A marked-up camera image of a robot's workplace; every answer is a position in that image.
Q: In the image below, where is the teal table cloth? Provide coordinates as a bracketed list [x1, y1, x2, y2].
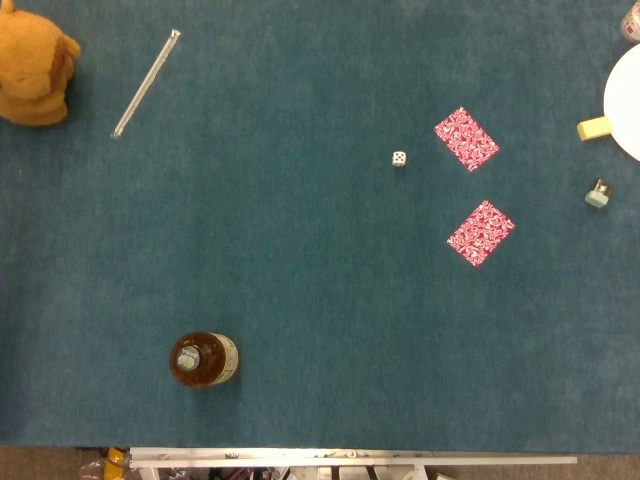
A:
[0, 0, 640, 449]

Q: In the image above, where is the red patterned playing card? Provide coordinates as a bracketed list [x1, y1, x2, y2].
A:
[446, 199, 517, 269]
[433, 106, 501, 173]

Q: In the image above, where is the tea bottle with green label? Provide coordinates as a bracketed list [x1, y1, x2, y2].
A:
[168, 331, 240, 390]

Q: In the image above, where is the mint green binder clip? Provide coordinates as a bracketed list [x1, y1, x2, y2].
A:
[583, 178, 614, 209]

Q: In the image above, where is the yellow rectangular block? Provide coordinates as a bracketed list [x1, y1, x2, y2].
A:
[576, 116, 614, 143]

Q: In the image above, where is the yellow object under table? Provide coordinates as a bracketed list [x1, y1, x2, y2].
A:
[102, 447, 127, 480]

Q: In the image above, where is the white round plate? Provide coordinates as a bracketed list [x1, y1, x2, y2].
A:
[602, 43, 640, 163]

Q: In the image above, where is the brown capybara plush toy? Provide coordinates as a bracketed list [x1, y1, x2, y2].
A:
[0, 0, 82, 126]

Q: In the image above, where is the white and red can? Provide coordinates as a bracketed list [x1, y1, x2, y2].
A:
[619, 0, 640, 42]

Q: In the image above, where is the aluminium table edge rail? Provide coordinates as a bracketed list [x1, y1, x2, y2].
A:
[128, 446, 579, 470]

